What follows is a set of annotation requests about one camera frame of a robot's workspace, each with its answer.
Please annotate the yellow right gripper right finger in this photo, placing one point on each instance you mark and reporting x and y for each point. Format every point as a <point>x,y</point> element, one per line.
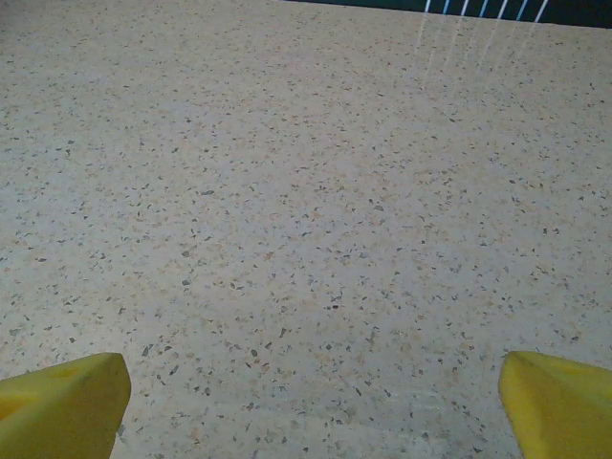
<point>559,411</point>

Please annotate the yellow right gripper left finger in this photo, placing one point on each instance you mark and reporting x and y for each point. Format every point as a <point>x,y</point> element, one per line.
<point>57,411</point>

